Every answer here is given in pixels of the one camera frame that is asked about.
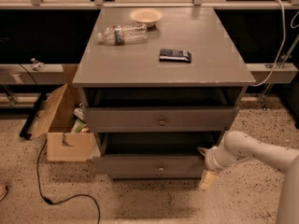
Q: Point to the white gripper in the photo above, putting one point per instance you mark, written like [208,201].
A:
[211,160]

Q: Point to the grey drawer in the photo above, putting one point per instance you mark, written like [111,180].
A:
[160,119]
[153,152]
[156,175]

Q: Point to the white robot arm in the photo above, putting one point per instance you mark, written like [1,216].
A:
[237,147]

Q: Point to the grey bottom drawer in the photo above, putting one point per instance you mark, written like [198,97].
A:
[156,175]

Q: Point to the grey drawer cabinet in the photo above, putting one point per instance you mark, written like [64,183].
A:
[133,76]

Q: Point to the grey top drawer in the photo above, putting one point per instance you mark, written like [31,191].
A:
[160,119]

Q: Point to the open cardboard box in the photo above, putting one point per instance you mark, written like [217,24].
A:
[58,119]

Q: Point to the dark blue snack packet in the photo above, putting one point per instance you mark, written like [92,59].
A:
[173,55]

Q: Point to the white bottle in box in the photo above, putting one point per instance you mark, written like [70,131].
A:
[78,112]

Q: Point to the clear plastic water bottle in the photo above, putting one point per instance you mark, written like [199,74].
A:
[118,35]

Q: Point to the white bowl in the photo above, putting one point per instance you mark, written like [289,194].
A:
[148,16]

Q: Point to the small clear object on ledge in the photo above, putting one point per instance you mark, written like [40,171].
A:
[37,65]

